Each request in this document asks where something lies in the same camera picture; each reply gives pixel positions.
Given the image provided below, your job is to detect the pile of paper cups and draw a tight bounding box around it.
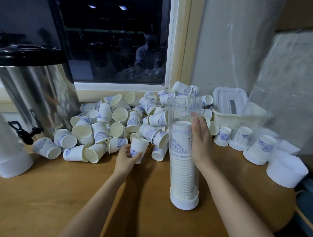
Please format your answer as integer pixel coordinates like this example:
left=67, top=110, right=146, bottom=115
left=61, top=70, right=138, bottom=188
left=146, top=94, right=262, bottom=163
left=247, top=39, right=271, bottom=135
left=32, top=80, right=232, bottom=164

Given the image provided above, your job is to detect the single blue-printed paper cup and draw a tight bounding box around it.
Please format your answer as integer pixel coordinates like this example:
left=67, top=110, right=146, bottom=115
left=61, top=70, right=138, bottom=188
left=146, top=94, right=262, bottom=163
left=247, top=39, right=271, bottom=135
left=129, top=136, right=150, bottom=164

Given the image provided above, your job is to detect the brown wooden wall cabinet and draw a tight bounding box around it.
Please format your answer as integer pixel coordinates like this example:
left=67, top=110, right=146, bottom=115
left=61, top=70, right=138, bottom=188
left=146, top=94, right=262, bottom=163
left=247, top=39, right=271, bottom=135
left=279, top=0, right=313, bottom=32

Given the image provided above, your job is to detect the clear plastic bag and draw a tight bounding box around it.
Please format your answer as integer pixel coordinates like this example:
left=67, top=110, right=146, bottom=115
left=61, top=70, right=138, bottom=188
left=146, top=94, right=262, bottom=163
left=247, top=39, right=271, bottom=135
left=245, top=32, right=313, bottom=147

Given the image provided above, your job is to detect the white framed window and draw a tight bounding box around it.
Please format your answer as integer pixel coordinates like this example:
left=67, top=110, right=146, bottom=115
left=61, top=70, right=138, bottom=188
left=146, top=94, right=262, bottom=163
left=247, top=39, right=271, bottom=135
left=0, top=0, right=206, bottom=103

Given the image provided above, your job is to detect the stainless steel water dispenser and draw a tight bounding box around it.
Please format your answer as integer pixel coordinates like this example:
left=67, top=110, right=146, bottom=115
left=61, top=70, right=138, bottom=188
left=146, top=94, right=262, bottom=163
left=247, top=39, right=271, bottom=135
left=0, top=45, right=81, bottom=145

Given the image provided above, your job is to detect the white plastic lid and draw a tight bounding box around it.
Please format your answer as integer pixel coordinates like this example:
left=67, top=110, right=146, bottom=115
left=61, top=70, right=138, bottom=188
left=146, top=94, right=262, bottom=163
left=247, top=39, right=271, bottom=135
left=213, top=87, right=248, bottom=115

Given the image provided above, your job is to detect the blue bin with tan rim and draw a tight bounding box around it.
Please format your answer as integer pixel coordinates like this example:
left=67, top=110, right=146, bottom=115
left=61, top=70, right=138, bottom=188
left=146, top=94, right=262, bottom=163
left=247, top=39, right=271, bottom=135
left=296, top=178, right=313, bottom=230

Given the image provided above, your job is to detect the person's right hand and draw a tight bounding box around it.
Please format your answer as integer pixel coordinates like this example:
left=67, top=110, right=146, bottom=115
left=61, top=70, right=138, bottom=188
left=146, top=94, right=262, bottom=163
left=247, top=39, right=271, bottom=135
left=190, top=112, right=214, bottom=170

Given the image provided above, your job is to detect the person's right forearm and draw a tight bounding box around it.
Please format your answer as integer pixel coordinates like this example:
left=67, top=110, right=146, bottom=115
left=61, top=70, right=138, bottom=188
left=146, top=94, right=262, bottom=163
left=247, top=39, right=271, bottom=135
left=198, top=161, right=275, bottom=237

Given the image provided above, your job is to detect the person's left hand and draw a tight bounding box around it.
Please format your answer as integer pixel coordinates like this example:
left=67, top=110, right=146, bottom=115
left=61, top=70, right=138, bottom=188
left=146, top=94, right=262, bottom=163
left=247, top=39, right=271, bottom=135
left=113, top=143, right=143, bottom=180

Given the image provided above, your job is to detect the person's left forearm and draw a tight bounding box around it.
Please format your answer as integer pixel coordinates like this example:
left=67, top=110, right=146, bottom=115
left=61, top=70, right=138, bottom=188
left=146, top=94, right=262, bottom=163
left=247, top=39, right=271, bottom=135
left=61, top=171, right=133, bottom=237

